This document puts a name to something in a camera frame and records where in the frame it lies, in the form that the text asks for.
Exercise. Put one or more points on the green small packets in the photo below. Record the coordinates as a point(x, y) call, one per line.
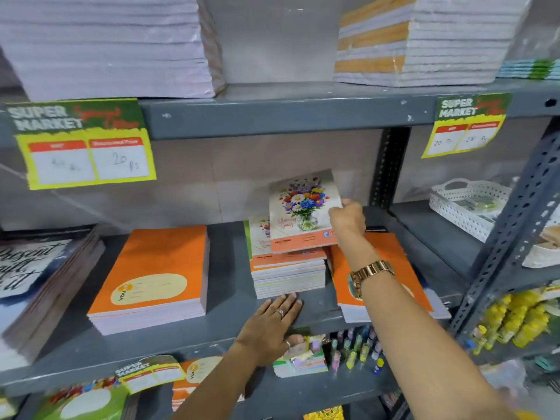
point(479, 204)

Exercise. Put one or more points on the person's left hand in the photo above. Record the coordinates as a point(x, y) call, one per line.
point(267, 332)

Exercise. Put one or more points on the clear plastic packet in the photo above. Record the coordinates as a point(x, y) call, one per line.
point(503, 378)

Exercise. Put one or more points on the flower cover notebook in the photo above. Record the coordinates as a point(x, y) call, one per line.
point(302, 223)

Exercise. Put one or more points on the group of yellow glue bottles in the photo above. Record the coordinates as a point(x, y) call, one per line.
point(520, 323)

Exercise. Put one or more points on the long white plastic basket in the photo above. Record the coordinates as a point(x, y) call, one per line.
point(455, 214)

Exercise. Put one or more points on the stack of Present gift notebooks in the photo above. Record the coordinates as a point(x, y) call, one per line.
point(39, 275)

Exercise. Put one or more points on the stack of pastel sticky notes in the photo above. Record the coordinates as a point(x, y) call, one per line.
point(302, 365)

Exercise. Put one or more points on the row of small colourful bottles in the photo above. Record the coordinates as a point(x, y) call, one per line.
point(352, 356)

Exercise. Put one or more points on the person's left forearm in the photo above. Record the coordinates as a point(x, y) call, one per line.
point(218, 389)

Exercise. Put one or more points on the white stack with orange stripes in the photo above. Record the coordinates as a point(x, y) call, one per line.
point(455, 43)

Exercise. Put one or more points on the stack of flower cover notebooks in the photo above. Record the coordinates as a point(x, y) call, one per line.
point(284, 279)

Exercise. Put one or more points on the orange brown packet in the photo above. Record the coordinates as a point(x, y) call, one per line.
point(552, 237)

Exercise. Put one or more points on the yellow plastic object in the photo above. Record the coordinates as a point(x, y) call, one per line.
point(527, 416)

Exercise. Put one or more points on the person's right hand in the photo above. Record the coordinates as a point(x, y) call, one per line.
point(348, 223)

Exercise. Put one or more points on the person's right forearm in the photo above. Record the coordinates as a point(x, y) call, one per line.
point(415, 345)

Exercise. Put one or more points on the white notebook stack shelf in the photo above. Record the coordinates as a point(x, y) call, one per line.
point(109, 48)

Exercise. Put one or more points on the gold wristwatch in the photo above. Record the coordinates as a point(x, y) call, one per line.
point(372, 271)

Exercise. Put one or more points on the yellow patterned label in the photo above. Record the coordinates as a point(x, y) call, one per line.
point(326, 414)

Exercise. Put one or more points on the green yellow price tag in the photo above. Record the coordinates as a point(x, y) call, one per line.
point(83, 166)
point(148, 376)
point(463, 139)
point(6, 408)

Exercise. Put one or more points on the grey metal shelf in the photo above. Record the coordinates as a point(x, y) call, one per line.
point(428, 227)
point(284, 109)

